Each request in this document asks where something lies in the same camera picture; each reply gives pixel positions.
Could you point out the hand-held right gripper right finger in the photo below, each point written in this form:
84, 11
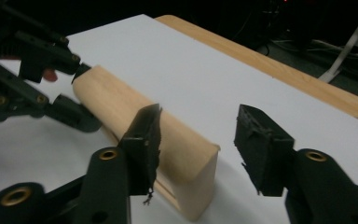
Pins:
317, 186

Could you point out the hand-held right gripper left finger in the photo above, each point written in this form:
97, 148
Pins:
108, 186

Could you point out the wooden picture frame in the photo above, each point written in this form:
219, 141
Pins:
186, 155

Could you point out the white board sheet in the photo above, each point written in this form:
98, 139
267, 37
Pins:
199, 81

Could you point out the white metal table frame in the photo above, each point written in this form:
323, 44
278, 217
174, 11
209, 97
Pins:
348, 46

